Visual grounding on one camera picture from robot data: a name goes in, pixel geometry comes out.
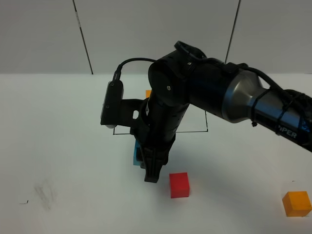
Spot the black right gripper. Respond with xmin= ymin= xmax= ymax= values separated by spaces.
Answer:
xmin=130 ymin=92 xmax=189 ymax=183

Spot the blue block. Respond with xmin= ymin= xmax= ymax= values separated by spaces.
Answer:
xmin=133 ymin=140 xmax=145 ymax=169

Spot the red block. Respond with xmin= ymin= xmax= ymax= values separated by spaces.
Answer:
xmin=169 ymin=172 xmax=190 ymax=198

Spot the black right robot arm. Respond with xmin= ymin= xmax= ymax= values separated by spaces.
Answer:
xmin=131 ymin=41 xmax=312 ymax=183

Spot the orange template block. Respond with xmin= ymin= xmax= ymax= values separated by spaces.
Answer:
xmin=145 ymin=90 xmax=152 ymax=98

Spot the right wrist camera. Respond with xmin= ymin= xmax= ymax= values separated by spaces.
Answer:
xmin=100 ymin=80 xmax=146 ymax=129

